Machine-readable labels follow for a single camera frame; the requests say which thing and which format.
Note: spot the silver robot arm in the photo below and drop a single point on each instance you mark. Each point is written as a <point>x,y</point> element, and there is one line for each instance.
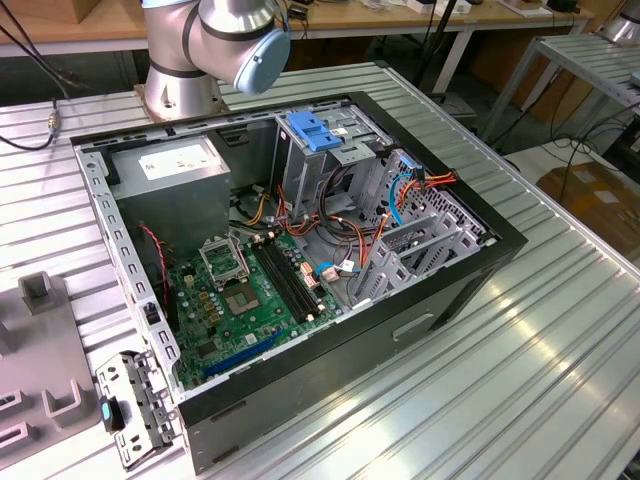
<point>225,30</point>

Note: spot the grey metal disk bay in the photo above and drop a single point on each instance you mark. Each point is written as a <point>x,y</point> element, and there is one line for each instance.
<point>395,270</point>

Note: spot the black RAM slot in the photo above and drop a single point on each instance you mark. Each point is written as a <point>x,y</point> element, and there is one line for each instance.
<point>284,280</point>
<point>277,280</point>
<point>297,280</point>
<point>290,280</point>

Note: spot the grey metal drive cage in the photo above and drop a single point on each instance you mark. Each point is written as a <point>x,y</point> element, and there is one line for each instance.
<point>300,175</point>

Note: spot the CPU socket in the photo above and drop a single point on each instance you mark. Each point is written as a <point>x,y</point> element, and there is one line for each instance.
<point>242,300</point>

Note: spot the blue plastic drive latch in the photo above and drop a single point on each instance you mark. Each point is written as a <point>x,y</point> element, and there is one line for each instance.
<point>312,132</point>

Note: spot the green motherboard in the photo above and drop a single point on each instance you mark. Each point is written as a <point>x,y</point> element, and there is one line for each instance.
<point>240,330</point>

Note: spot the black PC case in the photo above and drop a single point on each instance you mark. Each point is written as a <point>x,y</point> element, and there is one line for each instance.
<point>325,380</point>

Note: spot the blue expansion slot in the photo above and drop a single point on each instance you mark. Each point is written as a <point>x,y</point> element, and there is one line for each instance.
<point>240,356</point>

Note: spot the grey power supply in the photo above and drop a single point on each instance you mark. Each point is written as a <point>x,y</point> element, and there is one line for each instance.
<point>170,200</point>

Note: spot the black case fan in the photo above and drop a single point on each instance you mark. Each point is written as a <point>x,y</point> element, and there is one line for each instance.
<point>155,290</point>

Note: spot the black case lock clip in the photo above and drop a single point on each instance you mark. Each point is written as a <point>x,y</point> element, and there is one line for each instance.
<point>151,314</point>

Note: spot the wooden workbench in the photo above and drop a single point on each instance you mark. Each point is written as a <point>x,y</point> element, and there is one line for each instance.
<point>350,22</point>

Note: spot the brown cardboard box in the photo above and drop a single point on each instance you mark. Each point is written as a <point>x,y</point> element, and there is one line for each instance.
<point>590,200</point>

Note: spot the black teal latch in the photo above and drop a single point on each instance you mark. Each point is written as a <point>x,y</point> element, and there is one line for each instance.
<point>106,412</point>

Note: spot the grey parts rack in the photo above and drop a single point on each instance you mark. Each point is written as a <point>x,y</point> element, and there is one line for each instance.
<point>45,350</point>

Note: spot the metal slat side table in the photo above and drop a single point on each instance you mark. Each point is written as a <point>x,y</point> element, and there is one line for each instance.
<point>590,60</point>

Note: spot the metal slot cover bracket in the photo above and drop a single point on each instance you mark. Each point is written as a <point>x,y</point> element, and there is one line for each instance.
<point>145,400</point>

